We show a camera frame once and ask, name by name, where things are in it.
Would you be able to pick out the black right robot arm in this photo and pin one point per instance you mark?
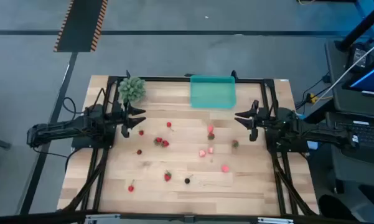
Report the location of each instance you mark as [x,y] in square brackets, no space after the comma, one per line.
[323,133]

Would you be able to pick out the black overhead crossbar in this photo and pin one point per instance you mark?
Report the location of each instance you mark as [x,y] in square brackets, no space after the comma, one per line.
[34,219]

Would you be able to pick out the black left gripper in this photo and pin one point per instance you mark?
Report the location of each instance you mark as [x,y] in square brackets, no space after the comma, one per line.
[119,115]

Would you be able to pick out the pink strawberry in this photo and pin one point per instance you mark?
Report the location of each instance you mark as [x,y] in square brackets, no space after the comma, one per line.
[210,150]
[202,153]
[225,168]
[210,128]

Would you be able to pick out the green plant in white pot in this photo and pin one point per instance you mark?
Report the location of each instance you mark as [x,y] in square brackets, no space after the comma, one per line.
[131,89]

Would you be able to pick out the monitor with blue screen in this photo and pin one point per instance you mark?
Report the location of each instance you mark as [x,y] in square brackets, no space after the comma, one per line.
[373,81]

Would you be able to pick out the silver metal bracket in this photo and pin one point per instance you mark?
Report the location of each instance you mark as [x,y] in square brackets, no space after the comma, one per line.
[275,221]
[102,219]

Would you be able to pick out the black cherry with stem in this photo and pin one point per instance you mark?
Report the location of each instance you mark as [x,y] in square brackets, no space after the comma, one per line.
[187,180]

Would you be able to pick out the teal translucent tupperware container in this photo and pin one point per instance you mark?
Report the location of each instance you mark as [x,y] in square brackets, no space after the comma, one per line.
[213,93]

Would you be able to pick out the black tall pole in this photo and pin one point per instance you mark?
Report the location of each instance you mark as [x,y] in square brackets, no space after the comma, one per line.
[361,28]

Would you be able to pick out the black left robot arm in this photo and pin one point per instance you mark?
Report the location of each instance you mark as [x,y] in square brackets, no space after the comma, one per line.
[59,130]

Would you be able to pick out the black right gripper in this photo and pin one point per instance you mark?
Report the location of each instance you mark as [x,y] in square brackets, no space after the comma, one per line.
[261,117]

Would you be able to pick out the black mat orange striped edges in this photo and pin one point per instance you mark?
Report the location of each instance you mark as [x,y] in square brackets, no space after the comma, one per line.
[81,25]

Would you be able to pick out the light blue floor object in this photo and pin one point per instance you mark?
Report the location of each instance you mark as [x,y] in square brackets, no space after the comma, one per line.
[312,145]

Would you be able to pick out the yellow plug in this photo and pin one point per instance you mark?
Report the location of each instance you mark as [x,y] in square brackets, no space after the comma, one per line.
[312,99]

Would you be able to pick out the person's foot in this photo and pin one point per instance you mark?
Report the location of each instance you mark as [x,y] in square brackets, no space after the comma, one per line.
[336,207]

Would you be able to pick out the red strawberry green leaves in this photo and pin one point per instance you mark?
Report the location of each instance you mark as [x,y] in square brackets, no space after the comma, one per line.
[235,143]
[167,176]
[165,143]
[157,140]

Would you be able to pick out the red cherry with stem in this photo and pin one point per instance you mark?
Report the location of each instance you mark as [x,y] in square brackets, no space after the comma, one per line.
[141,132]
[169,124]
[130,188]

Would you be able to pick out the black laptop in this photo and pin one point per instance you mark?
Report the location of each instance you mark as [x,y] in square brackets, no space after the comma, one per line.
[371,133]

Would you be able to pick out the dark strawberry green leaves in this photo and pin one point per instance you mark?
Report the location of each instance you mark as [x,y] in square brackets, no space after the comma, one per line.
[211,136]

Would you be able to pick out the black power brick white label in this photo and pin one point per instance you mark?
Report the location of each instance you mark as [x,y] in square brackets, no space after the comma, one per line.
[359,57]

